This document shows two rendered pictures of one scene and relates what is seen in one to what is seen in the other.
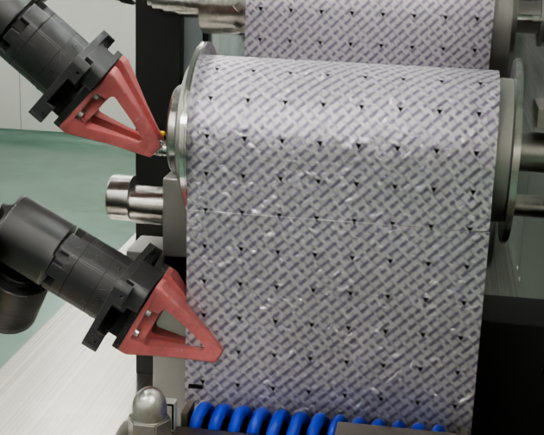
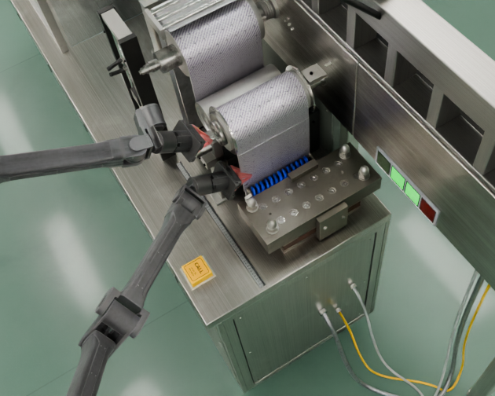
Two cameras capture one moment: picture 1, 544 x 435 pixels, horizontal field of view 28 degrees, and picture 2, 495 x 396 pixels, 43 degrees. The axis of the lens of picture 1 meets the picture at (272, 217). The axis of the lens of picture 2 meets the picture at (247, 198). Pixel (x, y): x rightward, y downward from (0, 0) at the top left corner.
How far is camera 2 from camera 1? 1.31 m
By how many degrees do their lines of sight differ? 48
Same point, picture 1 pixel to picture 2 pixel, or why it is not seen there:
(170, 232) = (217, 152)
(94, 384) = (159, 174)
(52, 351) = (127, 170)
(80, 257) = (218, 183)
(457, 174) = (300, 111)
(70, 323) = not seen: hidden behind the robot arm
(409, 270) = (292, 134)
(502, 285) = not seen: hidden behind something
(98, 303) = (225, 188)
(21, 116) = not seen: outside the picture
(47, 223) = (206, 181)
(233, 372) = (254, 176)
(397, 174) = (287, 119)
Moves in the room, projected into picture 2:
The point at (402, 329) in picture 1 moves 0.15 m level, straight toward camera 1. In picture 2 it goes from (292, 144) to (322, 180)
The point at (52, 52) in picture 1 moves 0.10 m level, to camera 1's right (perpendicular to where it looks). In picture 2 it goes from (187, 144) to (218, 123)
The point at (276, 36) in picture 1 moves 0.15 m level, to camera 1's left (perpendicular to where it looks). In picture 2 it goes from (199, 71) to (156, 100)
